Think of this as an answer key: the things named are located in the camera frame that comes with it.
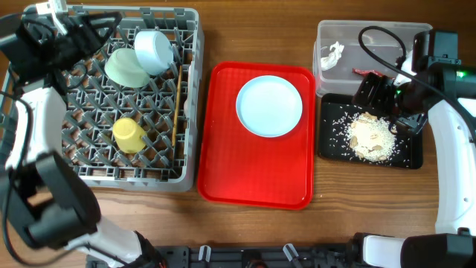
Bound red sauce packet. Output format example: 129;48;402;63
352;68;383;77

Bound light blue bowl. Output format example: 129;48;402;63
134;31;174;76

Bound green saucer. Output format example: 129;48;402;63
105;48;149;88

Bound white napkin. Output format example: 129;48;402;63
321;41;344;71

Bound wooden chopstick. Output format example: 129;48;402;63
172;66;183;147

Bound yellow cup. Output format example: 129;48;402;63
112;118;146;153

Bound light blue plate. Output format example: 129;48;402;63
235;75;303;138

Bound white plastic fork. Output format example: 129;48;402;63
184;65;193;117

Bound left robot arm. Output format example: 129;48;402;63
1;12;155;267

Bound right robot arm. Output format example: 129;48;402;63
347;27;475;267

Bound grey dishwasher rack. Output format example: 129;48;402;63
1;6;204;191

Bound food scraps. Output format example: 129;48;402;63
324;112;409;166

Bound clear plastic bin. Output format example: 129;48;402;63
312;20;432;97

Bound black plastic tray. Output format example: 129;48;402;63
316;93;423;169

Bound red plastic tray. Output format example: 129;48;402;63
196;61;316;210

